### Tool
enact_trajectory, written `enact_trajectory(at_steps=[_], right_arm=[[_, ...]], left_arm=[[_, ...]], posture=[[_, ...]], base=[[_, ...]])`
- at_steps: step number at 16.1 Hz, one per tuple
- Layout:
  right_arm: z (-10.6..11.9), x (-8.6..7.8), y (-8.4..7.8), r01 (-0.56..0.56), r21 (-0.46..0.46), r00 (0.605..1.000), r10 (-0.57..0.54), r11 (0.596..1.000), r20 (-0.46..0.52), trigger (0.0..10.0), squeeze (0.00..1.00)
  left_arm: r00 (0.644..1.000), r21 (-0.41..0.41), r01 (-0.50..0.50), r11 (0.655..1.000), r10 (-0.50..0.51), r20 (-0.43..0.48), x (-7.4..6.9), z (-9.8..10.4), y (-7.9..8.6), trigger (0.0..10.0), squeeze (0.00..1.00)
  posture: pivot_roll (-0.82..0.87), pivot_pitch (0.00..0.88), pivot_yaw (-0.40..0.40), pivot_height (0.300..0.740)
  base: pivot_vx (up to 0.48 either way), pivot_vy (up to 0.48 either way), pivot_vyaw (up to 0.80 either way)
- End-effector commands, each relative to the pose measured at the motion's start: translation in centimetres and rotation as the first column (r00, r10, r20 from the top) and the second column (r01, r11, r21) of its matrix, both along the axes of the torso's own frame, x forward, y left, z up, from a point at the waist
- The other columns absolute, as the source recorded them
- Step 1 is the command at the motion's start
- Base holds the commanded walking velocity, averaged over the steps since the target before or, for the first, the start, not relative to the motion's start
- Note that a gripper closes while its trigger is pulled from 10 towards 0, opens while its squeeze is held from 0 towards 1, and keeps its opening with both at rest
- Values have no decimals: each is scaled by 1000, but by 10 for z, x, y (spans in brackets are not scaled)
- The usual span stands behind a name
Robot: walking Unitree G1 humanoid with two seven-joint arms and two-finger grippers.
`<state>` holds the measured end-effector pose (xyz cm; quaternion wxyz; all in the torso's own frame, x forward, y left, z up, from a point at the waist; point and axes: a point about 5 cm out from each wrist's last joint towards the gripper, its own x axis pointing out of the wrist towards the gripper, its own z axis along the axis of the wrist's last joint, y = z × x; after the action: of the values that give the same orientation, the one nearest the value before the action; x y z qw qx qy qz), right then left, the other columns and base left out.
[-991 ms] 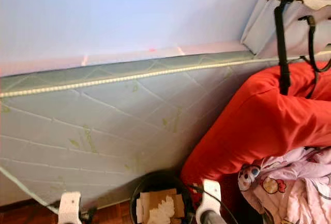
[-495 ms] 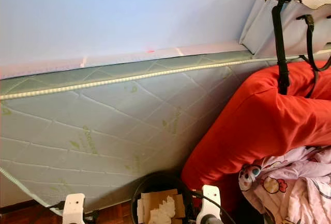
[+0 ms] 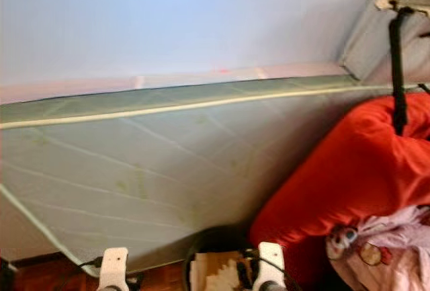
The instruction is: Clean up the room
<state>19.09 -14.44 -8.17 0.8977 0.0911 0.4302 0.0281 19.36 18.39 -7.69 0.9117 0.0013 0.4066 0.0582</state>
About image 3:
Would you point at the white crumpled paper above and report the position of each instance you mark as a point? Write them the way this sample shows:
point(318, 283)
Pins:
point(220, 277)

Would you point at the brown cardboard piece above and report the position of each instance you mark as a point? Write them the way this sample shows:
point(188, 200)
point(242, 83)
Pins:
point(201, 264)

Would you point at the black waste bin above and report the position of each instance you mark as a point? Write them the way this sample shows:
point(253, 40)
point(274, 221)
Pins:
point(215, 237)

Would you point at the large red covered cushion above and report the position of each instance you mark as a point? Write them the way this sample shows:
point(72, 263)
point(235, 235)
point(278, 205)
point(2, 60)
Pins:
point(329, 183)

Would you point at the pink cartoon print blanket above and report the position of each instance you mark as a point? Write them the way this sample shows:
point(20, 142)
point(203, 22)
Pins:
point(396, 251)

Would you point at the beige plastic hanger hook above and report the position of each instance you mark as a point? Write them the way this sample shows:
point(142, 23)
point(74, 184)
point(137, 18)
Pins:
point(403, 2)

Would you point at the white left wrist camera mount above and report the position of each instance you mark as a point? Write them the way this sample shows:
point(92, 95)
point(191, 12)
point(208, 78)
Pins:
point(113, 267)

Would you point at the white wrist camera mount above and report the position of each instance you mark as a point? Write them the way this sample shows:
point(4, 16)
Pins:
point(113, 267)
point(271, 264)

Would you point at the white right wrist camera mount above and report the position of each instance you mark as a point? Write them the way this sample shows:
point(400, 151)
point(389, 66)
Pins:
point(271, 264)

